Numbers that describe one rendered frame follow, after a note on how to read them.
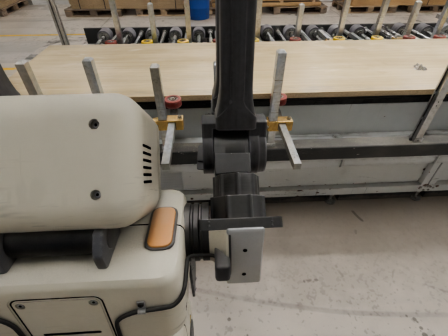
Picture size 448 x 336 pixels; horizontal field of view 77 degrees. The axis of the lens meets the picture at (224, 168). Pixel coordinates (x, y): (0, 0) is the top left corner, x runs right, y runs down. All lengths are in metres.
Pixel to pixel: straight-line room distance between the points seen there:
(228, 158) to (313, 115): 1.24
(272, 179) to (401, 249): 0.90
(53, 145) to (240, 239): 0.24
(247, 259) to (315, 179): 1.62
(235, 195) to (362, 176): 1.76
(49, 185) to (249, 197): 0.24
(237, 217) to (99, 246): 0.18
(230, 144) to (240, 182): 0.07
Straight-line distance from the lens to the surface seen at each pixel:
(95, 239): 0.34
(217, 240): 0.39
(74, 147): 0.33
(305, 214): 2.07
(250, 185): 0.42
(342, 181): 2.10
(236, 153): 0.43
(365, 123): 1.80
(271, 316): 1.66
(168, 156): 1.10
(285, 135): 1.26
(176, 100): 1.37
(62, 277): 0.37
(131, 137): 0.32
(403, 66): 2.03
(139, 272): 0.34
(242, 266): 0.42
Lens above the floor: 1.53
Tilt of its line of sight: 41 degrees down
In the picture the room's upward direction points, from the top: straight up
